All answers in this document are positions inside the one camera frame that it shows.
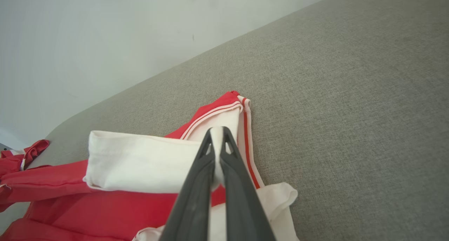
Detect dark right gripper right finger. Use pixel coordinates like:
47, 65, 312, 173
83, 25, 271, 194
219, 127, 276, 241

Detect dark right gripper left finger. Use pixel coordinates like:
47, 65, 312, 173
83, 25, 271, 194
160, 128, 216, 241

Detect red white basketball jersey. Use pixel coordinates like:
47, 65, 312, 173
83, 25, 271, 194
0, 90, 299, 241

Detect red white-striped basketball shorts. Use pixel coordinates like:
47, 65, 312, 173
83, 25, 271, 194
0, 139, 50, 176

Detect grey fabric sofa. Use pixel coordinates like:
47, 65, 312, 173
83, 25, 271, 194
0, 0, 449, 241

